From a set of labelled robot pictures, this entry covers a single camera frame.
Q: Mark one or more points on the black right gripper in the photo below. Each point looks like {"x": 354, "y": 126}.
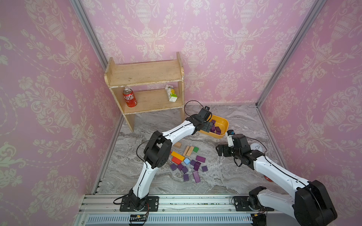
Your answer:
{"x": 220, "y": 150}

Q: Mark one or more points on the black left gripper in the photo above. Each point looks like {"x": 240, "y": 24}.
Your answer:
{"x": 208, "y": 126}

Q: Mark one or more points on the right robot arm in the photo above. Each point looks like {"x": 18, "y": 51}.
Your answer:
{"x": 308, "y": 202}

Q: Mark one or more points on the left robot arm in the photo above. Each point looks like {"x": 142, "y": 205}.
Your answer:
{"x": 156, "y": 154}

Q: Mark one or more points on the yellow plastic storage bin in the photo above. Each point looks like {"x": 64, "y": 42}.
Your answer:
{"x": 222, "y": 124}

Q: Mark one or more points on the natural wood long brick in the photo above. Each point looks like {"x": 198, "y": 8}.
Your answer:
{"x": 186, "y": 151}
{"x": 189, "y": 152}

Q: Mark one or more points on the white green juice carton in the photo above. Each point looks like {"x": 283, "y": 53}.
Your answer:
{"x": 171, "y": 93}

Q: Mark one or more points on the yellow wooden brick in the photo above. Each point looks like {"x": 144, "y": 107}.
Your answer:
{"x": 178, "y": 156}

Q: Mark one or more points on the light blue wooden brick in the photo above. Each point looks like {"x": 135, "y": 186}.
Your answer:
{"x": 186, "y": 161}

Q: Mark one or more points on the red flat wooden brick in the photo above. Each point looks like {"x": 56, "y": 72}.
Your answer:
{"x": 176, "y": 160}

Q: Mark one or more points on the purple long front brick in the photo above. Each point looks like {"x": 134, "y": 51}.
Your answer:
{"x": 196, "y": 176}

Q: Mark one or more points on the wooden two-tier shelf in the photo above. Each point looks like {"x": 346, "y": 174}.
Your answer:
{"x": 120, "y": 77}

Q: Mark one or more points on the red cola can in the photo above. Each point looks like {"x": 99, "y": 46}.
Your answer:
{"x": 129, "y": 97}

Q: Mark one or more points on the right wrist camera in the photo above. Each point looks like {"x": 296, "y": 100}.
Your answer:
{"x": 230, "y": 134}

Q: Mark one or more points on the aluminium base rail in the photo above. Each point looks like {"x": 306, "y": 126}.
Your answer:
{"x": 179, "y": 210}

